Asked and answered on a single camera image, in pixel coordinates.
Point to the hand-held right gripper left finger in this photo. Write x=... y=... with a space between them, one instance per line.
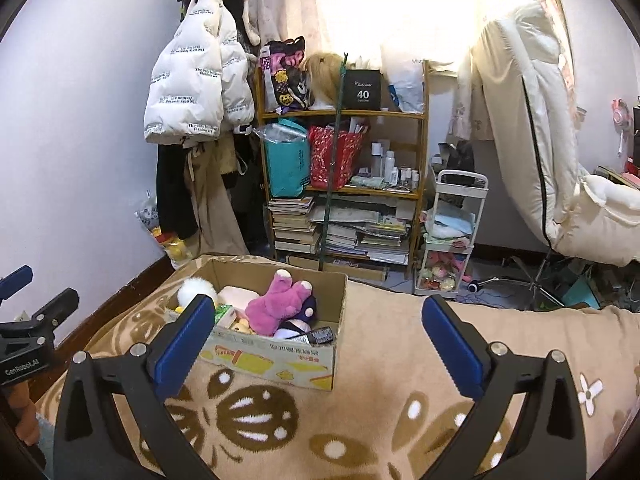
x=182 y=345

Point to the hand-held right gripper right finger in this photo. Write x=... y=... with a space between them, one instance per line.
x=450 y=347

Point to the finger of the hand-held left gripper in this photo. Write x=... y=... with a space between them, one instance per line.
x=17 y=280
x=55 y=307

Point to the green tissue packet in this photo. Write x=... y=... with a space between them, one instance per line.
x=224 y=314

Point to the white and yellow duck plush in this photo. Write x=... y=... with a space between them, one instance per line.
x=197 y=290

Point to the printed cardboard box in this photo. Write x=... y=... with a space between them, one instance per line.
x=280 y=360

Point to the pink bear plush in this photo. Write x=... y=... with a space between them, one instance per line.
x=275 y=305

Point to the black tissue packet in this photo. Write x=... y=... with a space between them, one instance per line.
x=320 y=335

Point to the person's left hand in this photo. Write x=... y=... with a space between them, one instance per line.
x=25 y=410

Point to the beige floral blanket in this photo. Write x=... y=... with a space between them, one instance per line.
x=400 y=340

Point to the pink swirl roll plush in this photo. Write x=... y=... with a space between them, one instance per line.
x=235 y=296

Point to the pile of pink toys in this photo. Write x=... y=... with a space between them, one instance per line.
x=440 y=270

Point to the light blue folded cloth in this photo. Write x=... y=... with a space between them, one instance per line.
x=452 y=225

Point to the plastic bag of toys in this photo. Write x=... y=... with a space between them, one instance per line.
x=150 y=220

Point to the purple dressed plush doll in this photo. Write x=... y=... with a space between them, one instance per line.
x=309 y=310

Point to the pile of books and papers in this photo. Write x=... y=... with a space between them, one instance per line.
x=370 y=232

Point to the white trolley cart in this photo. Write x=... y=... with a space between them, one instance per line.
x=477 y=210

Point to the teal bin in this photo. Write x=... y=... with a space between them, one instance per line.
x=580 y=292

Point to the beige hanging coat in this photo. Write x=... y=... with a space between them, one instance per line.
x=210 y=200

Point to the black hanging garment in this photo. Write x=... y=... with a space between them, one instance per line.
x=172 y=190

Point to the stack of books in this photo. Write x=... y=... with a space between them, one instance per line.
x=295 y=225

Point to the dark hanging clothes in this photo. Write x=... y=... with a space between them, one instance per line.
x=247 y=190

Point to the group of small bottles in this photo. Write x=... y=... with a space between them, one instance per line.
x=395 y=172

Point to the teal shopping bag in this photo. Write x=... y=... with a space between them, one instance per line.
x=287 y=165

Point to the green pole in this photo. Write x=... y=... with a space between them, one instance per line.
x=334 y=160

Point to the red patterned bag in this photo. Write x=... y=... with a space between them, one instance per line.
x=330 y=160

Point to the wooden shelf rack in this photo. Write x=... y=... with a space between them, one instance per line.
x=395 y=116

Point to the cream padded chair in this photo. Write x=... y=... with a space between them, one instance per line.
x=560 y=135

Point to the white plastic bag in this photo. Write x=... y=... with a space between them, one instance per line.
x=405 y=85

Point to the black gift box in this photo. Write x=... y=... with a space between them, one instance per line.
x=362 y=90

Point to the white puffer jacket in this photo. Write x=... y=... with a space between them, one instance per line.
x=195 y=70

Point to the black and pink printed bag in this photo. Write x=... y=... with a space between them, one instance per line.
x=282 y=75

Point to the pink desk fan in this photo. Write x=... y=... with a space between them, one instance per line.
x=621 y=115

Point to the blonde wig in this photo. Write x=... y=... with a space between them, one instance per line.
x=322 y=75

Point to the light curtain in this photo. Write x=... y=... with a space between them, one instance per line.
x=400 y=10

